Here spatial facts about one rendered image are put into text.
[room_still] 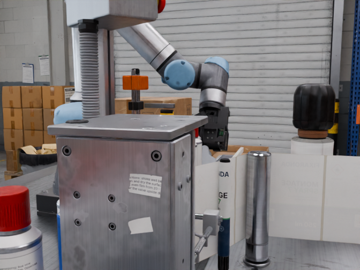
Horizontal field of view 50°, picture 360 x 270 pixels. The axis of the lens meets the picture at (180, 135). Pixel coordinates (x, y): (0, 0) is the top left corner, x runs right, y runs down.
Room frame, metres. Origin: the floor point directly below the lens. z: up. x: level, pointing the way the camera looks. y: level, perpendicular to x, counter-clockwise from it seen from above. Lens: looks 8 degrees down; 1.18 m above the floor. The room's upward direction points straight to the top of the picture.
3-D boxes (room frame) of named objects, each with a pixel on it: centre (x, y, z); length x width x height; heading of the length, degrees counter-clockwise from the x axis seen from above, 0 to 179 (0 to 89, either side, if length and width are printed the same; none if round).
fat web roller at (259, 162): (0.62, -0.13, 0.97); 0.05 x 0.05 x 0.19
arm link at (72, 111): (1.04, 0.27, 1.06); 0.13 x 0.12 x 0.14; 178
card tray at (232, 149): (1.76, -0.27, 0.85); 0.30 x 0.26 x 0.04; 163
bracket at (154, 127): (0.37, 0.04, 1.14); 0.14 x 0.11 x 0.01; 163
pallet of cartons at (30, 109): (4.90, 1.52, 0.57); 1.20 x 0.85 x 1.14; 162
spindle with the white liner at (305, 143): (0.80, -0.28, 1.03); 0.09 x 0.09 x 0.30
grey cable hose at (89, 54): (0.68, 0.16, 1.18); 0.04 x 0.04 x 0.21
